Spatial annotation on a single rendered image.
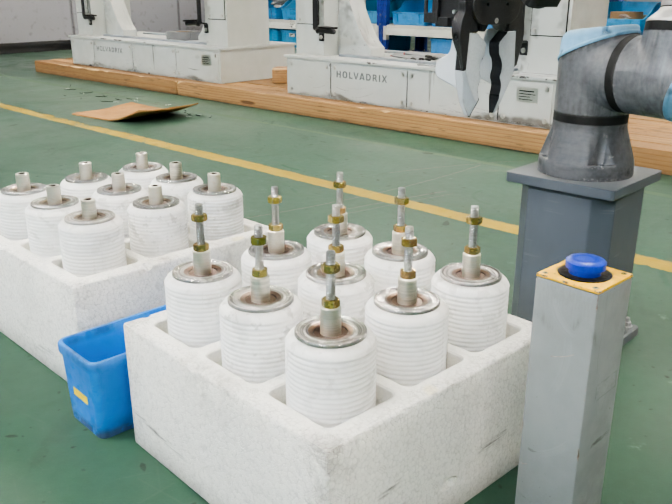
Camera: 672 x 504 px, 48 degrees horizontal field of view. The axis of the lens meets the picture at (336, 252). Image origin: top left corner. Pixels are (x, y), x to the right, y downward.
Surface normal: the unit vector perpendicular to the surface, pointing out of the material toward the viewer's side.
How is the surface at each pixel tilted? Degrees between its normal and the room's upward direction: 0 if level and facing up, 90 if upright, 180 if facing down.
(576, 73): 90
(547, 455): 90
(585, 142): 73
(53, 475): 0
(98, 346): 88
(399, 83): 90
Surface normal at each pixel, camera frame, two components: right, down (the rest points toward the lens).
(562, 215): -0.69, 0.25
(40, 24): 0.73, 0.23
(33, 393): 0.00, -0.94
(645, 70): -0.82, -0.04
